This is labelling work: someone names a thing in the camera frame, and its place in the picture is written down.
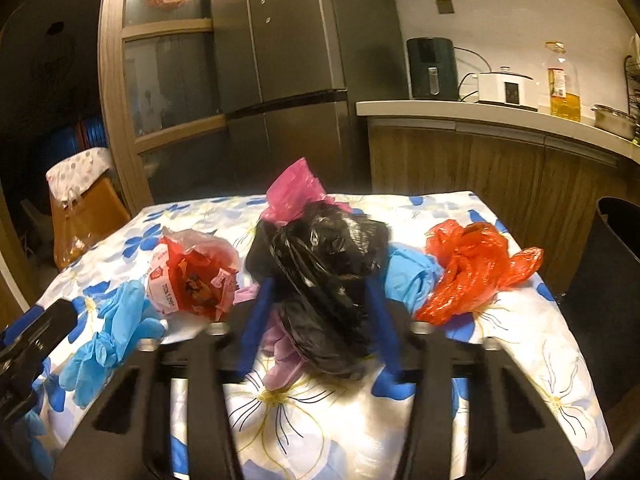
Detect orange red plastic bag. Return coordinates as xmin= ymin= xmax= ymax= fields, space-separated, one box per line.
xmin=414 ymin=220 xmax=544 ymax=326

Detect wall power socket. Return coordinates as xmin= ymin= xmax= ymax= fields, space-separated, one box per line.
xmin=436 ymin=0 xmax=454 ymax=14

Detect black trash bin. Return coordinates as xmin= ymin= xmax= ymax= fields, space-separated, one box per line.
xmin=560 ymin=197 xmax=640 ymax=411

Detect black air fryer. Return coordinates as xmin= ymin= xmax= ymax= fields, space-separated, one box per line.
xmin=406 ymin=37 xmax=459 ymax=101

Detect cooking oil bottle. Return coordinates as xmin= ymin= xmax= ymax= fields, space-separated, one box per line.
xmin=544 ymin=41 xmax=582 ymax=122

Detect orange chair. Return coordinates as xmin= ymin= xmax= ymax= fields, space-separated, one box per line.
xmin=50 ymin=174 xmax=131 ymax=271

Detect black dish rack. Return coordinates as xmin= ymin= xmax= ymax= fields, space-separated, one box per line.
xmin=623 ymin=34 xmax=640 ymax=124

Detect dark steel refrigerator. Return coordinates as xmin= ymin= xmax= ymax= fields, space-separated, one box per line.
xmin=212 ymin=0 xmax=408 ymax=193

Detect steel mixing bowl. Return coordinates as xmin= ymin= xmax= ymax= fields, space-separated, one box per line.
xmin=592 ymin=104 xmax=638 ymax=141

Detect clear plastic bag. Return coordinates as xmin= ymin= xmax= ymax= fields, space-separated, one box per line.
xmin=51 ymin=195 xmax=98 ymax=271

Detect blue rubber glove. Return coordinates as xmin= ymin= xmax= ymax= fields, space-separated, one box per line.
xmin=384 ymin=244 xmax=444 ymax=315
xmin=58 ymin=281 xmax=166 ymax=408

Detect black plastic bag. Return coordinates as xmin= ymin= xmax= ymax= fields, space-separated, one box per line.
xmin=245 ymin=202 xmax=390 ymax=380

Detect purple rubber glove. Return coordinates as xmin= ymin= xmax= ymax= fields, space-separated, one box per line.
xmin=228 ymin=281 xmax=305 ymax=391

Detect red white snack bag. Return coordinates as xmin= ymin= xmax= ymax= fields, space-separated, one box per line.
xmin=146 ymin=228 xmax=240 ymax=322

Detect pink plastic bag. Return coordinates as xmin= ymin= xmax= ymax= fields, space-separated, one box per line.
xmin=260 ymin=157 xmax=352 ymax=226

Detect white rice cooker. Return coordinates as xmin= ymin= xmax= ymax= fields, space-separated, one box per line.
xmin=477 ymin=70 xmax=538 ymax=112

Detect blue floral tablecloth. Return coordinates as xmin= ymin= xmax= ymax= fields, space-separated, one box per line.
xmin=38 ymin=191 xmax=613 ymax=479

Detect polka dot cloth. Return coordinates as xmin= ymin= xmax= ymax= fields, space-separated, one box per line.
xmin=46 ymin=148 xmax=114 ymax=203

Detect wooden lower cabinets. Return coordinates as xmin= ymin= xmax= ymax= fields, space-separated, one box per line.
xmin=368 ymin=118 xmax=639 ymax=295

